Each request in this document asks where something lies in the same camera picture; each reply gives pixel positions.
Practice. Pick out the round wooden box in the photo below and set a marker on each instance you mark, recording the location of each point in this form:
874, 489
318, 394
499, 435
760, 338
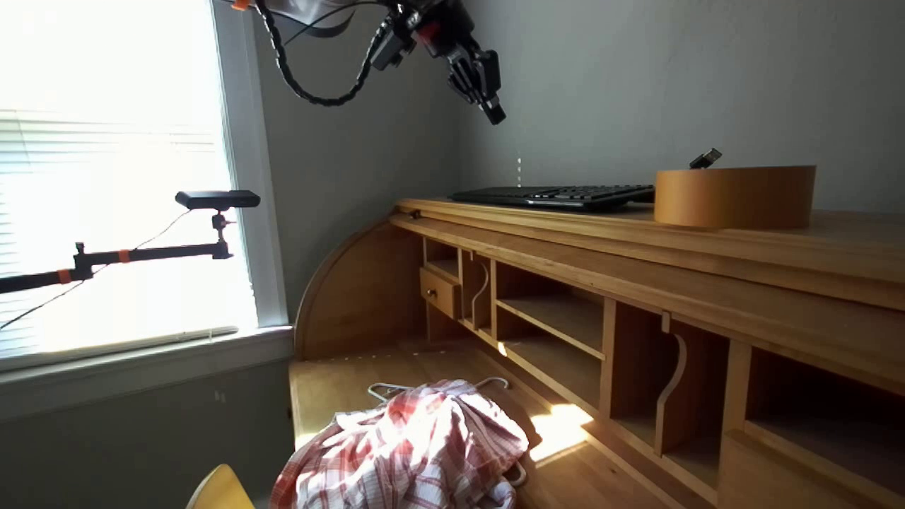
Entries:
736, 195

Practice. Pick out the black computer keyboard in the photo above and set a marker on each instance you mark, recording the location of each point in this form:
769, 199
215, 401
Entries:
554, 195

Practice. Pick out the small wooden desk drawer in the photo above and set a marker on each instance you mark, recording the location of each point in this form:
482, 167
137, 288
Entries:
439, 292

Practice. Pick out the black camera on stand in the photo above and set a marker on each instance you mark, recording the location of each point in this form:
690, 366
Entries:
215, 199

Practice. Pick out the wooden roll-top desk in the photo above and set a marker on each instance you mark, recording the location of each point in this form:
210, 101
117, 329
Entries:
603, 311

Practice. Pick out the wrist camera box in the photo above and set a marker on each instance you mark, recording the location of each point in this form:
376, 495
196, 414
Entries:
391, 42

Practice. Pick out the small black object on box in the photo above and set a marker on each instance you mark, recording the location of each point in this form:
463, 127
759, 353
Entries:
705, 158

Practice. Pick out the white window blind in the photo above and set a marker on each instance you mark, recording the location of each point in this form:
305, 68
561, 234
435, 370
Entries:
101, 169

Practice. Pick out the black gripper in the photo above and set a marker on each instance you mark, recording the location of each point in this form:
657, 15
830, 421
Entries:
452, 38

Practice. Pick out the red white checked cloth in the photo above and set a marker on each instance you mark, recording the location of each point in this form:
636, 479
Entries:
413, 448

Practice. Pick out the black camera boom stand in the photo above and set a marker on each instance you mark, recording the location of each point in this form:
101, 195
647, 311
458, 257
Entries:
142, 251

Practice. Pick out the yellow round plate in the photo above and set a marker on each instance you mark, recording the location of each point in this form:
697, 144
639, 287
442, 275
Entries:
222, 487

